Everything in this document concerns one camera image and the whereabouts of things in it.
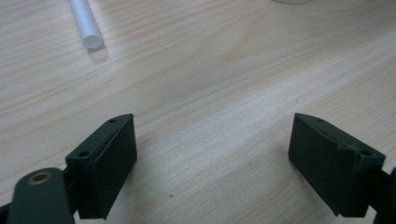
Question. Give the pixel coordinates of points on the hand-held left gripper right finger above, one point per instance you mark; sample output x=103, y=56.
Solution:
x=330, y=168

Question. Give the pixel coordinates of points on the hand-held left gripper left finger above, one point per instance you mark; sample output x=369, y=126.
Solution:
x=109, y=168

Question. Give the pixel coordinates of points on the white plastic straw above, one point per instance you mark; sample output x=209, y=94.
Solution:
x=85, y=21

